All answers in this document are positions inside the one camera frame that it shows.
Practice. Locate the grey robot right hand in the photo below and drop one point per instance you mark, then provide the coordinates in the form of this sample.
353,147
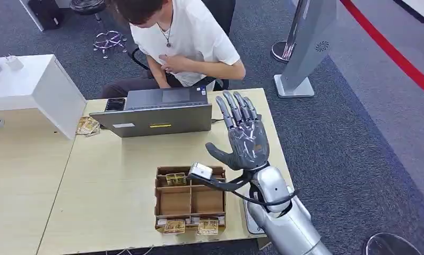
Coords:
248,140

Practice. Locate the person's left hand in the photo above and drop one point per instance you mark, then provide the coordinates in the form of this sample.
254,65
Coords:
173,64

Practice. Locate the printed trading card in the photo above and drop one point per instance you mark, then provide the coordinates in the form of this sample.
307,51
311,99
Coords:
176,179

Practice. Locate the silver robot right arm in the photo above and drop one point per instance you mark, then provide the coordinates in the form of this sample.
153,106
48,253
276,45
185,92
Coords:
289,228

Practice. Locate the person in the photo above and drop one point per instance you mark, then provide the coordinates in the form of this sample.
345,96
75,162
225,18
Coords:
190,38

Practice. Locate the grey laptop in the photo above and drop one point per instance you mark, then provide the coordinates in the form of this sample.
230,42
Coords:
155,121

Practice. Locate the stool with chrome base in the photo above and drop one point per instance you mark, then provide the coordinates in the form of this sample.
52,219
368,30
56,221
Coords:
108,40

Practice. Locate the black smartphone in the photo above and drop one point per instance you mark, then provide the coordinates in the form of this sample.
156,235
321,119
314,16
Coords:
115,105

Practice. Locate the grey flat tablet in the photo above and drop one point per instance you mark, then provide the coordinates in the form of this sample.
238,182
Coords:
251,225

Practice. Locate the wooden card box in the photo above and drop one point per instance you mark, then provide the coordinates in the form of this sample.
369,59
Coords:
189,204

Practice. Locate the printed card, brown picture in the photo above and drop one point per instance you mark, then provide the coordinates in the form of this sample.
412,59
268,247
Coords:
208,227
174,227

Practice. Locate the silver kiosk stand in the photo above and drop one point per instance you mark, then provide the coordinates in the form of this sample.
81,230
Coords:
303,52

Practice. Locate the loose pile of cards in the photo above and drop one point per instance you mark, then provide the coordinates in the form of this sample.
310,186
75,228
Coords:
88,125

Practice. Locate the black bag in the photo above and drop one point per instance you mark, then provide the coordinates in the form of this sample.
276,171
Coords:
46,14

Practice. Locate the white cabinet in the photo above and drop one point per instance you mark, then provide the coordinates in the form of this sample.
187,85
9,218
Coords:
39,91

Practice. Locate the white charger plug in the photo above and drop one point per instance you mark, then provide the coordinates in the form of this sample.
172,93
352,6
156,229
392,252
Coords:
14,63

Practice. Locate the red barrier belt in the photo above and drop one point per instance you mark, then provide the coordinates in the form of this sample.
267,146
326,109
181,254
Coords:
391,51

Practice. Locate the white platform, black edge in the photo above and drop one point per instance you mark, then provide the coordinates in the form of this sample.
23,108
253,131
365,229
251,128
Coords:
421,8

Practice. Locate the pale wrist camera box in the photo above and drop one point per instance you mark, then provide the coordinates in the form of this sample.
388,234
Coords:
201,171

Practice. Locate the chrome stanchion post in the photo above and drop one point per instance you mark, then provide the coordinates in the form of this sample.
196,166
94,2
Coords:
283,51

